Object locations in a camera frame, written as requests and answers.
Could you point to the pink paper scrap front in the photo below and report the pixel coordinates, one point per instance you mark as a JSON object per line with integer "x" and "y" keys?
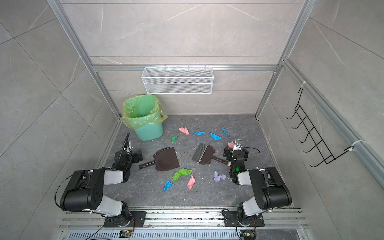
{"x": 191, "y": 182}

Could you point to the blue paper scrap front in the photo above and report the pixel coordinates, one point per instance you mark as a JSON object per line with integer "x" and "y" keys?
{"x": 168, "y": 185}

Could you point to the dark brown hand brush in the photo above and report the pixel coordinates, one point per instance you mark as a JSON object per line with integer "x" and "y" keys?
{"x": 205, "y": 153}

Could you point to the blue paper scrap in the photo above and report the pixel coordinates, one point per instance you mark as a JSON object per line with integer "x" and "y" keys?
{"x": 199, "y": 133}
{"x": 168, "y": 185}
{"x": 225, "y": 132}
{"x": 215, "y": 137}

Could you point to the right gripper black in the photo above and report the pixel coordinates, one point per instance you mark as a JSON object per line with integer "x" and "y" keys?
{"x": 229, "y": 153}

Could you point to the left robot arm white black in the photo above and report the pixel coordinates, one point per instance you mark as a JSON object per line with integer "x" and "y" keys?
{"x": 85, "y": 189}

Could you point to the pink paper scrap back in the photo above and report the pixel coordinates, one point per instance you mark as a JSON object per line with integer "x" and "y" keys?
{"x": 184, "y": 130}

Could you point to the blue paper scrap back right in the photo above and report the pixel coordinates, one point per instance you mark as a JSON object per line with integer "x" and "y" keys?
{"x": 225, "y": 132}

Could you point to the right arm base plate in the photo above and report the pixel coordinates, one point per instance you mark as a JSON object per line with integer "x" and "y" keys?
{"x": 232, "y": 219}

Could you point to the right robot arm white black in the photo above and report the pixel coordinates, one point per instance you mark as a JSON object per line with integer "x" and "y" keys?
{"x": 270, "y": 191}

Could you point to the green trash bin with liner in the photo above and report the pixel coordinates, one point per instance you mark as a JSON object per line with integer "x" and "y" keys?
{"x": 145, "y": 115}

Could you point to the blue paper scrap middle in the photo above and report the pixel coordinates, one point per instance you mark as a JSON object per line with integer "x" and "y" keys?
{"x": 215, "y": 137}

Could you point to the aluminium mounting rail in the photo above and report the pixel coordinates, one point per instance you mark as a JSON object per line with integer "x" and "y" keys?
{"x": 187, "y": 223}

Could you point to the pink paper scrap right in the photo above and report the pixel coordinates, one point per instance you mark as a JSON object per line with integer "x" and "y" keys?
{"x": 230, "y": 145}

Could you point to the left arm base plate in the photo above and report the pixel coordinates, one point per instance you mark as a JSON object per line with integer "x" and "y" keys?
{"x": 135, "y": 218}

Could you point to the black wire hook rack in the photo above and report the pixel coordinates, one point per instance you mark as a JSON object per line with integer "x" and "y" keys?
{"x": 313, "y": 135}

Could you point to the large green paper scrap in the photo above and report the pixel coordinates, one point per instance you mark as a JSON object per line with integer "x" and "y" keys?
{"x": 181, "y": 172}

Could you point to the dark brown dustpan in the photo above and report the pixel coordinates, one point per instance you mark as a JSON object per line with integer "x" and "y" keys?
{"x": 164, "y": 160}

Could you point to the white wire mesh basket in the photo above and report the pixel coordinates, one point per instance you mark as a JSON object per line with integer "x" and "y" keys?
{"x": 178, "y": 80}

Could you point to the blue paper scrap back left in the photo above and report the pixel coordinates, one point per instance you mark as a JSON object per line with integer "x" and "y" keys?
{"x": 199, "y": 133}

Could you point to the pink paper scrap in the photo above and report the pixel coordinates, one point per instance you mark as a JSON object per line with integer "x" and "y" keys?
{"x": 184, "y": 130}
{"x": 191, "y": 182}
{"x": 230, "y": 145}

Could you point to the small green paper scrap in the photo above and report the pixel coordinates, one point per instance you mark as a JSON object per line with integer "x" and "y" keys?
{"x": 174, "y": 138}

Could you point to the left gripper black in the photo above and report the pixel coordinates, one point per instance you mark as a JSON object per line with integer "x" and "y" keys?
{"x": 135, "y": 156}

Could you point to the purple paper scrap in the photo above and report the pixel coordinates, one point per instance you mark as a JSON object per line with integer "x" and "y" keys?
{"x": 218, "y": 178}

